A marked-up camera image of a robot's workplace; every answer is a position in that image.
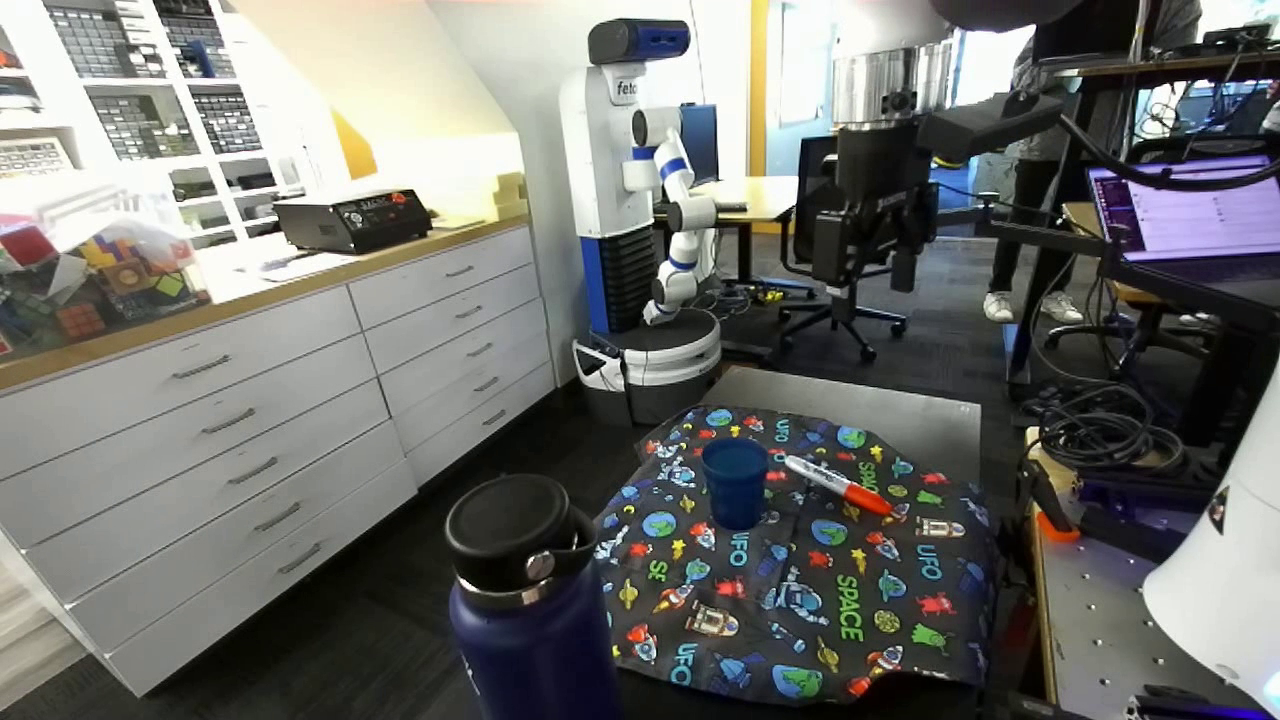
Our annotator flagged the white shelf with parts drawers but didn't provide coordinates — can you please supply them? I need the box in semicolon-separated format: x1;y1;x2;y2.
0;0;293;251

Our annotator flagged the white drawer cabinet wooden top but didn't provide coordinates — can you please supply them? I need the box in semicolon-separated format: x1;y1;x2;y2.
0;218;559;699

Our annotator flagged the black laptop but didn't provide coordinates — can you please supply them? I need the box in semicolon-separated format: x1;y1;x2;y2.
1086;153;1280;315

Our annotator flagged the blue plastic cup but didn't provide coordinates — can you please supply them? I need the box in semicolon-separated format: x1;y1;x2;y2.
701;435;778;534

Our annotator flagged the yellow triangular sign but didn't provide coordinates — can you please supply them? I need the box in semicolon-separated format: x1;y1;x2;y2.
334;109;386;186

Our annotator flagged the dark space print cloth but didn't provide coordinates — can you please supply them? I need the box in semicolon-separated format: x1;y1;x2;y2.
589;404;1006;708

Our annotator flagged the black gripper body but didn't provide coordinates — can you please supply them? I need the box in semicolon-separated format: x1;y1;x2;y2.
827;118;927;226

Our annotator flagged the clear bin of colourful toys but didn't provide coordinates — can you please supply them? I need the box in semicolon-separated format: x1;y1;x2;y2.
0;218;218;363

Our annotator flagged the beige box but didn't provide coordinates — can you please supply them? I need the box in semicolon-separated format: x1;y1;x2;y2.
492;171;535;226

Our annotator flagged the black office chair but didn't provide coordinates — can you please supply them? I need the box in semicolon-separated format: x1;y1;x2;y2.
778;128;937;369

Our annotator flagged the pile of black cables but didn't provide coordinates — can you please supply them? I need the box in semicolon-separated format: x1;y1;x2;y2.
1019;320;1198;475

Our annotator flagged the white marker pen orange cap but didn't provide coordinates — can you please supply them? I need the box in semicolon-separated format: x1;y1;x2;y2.
778;453;896;521

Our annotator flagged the black device box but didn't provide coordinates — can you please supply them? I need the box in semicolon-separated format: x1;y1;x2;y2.
1065;464;1212;558

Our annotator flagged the black tool case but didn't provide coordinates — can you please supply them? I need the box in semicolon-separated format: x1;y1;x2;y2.
272;186;440;262

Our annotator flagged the black desk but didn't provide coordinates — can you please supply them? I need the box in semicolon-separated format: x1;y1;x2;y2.
983;198;1280;443

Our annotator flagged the white and blue mobile robot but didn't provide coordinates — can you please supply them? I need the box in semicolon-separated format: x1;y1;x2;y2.
558;11;733;396

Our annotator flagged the navy water bottle black lid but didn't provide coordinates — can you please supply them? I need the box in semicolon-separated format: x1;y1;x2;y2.
440;471;624;720

